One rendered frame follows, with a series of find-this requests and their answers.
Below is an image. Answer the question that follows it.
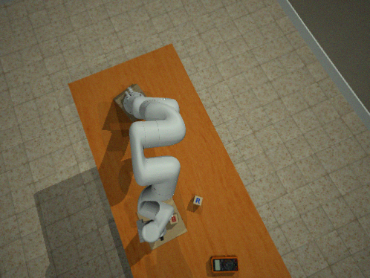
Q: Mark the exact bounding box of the orange pocket multimeter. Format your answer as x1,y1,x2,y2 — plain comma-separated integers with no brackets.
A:
211,255,239,273

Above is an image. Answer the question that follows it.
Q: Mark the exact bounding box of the beige mat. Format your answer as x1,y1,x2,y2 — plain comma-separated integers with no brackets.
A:
136,197,187,250

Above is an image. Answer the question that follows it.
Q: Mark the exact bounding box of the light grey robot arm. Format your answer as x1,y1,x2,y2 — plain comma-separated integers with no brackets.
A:
123,87,186,243

